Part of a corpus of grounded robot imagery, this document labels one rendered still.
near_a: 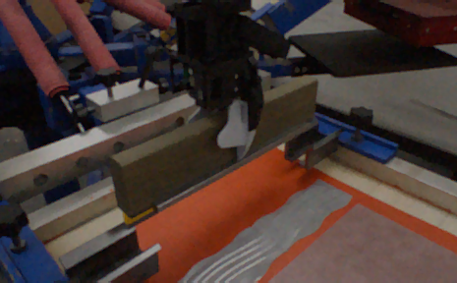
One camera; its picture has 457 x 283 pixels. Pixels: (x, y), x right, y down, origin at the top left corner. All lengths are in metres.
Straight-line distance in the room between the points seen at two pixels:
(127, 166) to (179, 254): 0.19
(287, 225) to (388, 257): 0.15
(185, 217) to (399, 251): 0.32
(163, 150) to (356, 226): 0.33
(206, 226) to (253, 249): 0.08
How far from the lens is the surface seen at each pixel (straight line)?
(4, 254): 0.57
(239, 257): 0.56
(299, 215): 0.63
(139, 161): 0.43
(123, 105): 0.75
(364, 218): 0.66
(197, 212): 0.64
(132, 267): 0.48
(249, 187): 0.69
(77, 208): 0.63
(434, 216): 0.71
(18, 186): 0.66
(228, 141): 0.49
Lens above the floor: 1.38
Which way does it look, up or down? 32 degrees down
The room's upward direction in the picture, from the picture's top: straight up
